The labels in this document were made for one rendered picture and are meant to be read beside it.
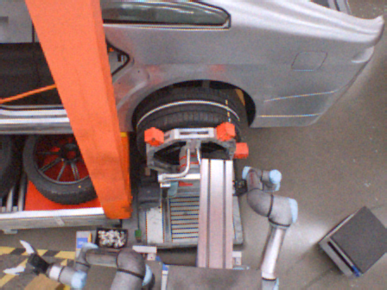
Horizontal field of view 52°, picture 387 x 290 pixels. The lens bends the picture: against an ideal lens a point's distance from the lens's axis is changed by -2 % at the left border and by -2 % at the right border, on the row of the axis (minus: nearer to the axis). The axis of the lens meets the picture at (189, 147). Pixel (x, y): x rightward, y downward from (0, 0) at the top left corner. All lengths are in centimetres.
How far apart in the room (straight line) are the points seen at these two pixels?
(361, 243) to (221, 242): 216
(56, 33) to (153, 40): 88
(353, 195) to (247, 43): 204
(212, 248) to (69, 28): 70
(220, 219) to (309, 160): 259
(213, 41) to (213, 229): 112
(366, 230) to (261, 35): 178
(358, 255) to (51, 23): 261
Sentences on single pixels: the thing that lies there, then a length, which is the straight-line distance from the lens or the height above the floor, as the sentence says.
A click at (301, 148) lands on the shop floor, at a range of 369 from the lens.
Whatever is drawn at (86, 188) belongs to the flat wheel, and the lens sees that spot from 282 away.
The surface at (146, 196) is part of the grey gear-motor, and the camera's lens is 286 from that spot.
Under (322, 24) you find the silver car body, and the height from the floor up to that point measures 168.
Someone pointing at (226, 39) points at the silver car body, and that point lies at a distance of 201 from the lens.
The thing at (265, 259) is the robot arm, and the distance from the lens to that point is 210.
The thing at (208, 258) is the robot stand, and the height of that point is 201.
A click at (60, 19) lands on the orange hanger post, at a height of 231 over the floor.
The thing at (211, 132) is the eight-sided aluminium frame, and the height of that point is 112.
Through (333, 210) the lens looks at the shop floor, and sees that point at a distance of 356.
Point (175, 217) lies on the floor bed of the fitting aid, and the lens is 318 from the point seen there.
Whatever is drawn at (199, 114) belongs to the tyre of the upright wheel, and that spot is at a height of 118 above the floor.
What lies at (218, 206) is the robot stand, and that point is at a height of 203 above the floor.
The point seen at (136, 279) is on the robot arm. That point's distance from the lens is 166.
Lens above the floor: 310
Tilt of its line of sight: 63 degrees down
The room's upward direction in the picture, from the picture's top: 10 degrees clockwise
